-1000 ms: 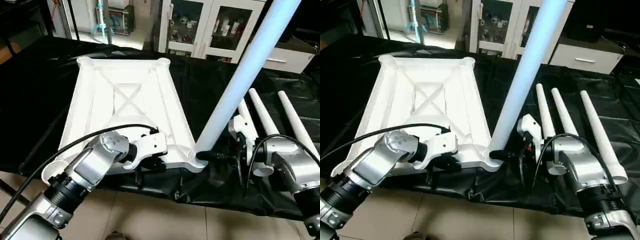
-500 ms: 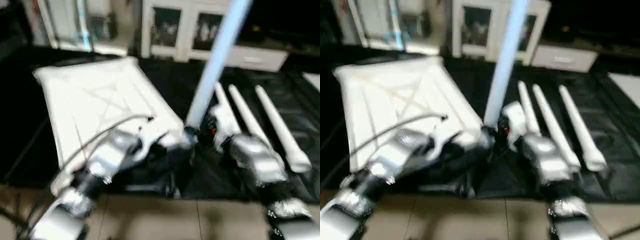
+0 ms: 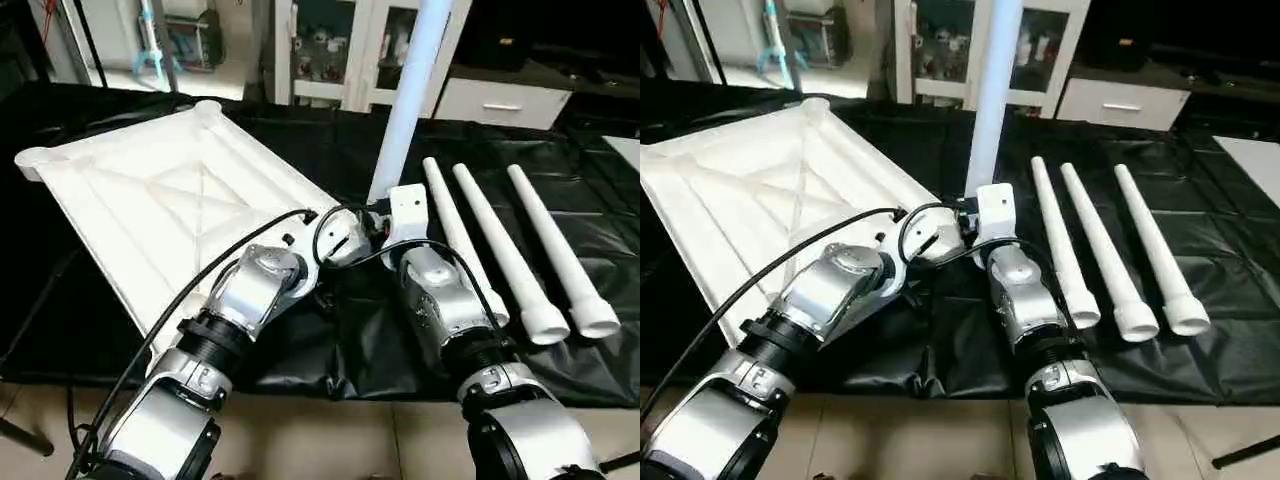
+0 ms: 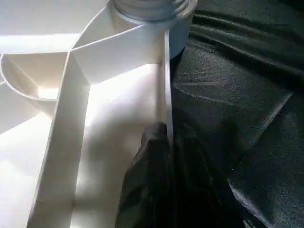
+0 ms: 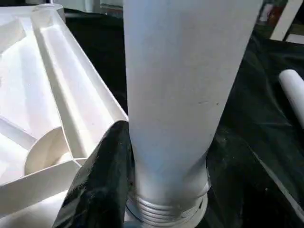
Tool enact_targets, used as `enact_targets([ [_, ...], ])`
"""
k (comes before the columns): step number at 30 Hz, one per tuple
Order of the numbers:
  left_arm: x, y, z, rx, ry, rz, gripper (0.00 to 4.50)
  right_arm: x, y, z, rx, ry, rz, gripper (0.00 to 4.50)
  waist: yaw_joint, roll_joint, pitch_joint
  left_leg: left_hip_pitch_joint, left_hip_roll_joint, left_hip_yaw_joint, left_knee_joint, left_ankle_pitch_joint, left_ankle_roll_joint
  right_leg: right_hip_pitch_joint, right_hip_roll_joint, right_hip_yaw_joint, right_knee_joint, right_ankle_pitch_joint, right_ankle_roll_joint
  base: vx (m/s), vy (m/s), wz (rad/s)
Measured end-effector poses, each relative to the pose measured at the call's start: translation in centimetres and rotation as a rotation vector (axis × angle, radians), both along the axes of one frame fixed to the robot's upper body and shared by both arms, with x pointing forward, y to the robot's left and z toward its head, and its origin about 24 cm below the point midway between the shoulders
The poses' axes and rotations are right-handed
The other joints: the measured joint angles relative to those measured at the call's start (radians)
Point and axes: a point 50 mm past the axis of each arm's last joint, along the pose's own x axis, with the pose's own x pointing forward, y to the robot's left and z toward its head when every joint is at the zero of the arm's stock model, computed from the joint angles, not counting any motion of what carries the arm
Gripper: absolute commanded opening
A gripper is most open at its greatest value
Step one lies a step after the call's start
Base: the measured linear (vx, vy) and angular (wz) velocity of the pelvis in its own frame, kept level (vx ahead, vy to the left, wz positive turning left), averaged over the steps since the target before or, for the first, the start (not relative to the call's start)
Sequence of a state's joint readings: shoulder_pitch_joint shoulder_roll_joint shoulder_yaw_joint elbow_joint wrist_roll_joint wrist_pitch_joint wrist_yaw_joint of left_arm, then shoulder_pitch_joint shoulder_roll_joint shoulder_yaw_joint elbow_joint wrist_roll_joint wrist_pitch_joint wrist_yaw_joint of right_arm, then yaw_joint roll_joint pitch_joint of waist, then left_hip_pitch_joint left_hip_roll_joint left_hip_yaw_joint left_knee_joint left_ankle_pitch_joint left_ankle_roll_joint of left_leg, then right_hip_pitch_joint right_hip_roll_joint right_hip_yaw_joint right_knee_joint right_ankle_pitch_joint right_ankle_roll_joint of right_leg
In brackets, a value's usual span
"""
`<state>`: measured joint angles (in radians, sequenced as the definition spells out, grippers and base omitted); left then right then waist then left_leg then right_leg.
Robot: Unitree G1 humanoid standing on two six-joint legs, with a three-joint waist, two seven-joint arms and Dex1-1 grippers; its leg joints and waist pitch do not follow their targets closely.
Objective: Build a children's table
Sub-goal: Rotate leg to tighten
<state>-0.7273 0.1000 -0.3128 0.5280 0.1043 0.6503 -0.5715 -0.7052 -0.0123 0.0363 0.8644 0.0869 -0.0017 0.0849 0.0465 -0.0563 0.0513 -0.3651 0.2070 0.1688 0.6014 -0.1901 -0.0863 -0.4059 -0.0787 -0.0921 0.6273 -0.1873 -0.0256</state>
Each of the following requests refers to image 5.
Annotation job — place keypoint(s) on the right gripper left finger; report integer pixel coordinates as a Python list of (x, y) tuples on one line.
[(99, 190)]

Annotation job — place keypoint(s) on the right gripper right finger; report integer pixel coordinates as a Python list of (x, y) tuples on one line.
[(242, 190)]

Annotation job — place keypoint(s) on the white plastic table top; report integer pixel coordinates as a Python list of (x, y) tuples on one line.
[(42, 109)]

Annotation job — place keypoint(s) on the white plastic table leg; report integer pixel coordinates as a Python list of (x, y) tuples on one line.
[(294, 95), (185, 95)]

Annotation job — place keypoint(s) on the black work mat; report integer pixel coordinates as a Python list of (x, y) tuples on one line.
[(266, 142)]

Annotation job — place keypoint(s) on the white glass door cabinet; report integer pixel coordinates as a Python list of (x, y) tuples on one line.
[(285, 19)]

